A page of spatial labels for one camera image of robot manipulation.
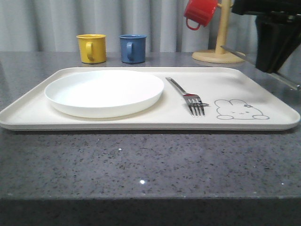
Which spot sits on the silver metal fork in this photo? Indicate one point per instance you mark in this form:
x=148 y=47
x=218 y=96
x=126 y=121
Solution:
x=193 y=101

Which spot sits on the red enamel mug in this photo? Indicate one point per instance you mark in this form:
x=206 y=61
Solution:
x=200 y=11

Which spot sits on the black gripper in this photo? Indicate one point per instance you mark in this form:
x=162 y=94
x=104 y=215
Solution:
x=277 y=39

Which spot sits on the cream bunny serving tray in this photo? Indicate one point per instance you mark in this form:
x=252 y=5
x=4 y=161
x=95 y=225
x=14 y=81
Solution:
x=234 y=102

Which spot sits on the blue enamel mug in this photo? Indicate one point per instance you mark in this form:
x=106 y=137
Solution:
x=133 y=47

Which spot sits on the yellow enamel mug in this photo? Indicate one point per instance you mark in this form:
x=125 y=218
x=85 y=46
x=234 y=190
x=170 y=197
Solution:
x=92 y=48

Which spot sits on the white round plate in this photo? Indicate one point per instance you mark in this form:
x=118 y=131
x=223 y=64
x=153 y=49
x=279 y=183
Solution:
x=104 y=93

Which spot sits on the wooden mug tree stand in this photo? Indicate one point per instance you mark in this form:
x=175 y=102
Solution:
x=219 y=55

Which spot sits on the grey curtain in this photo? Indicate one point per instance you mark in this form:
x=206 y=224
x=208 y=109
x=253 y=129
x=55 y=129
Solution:
x=52 y=25

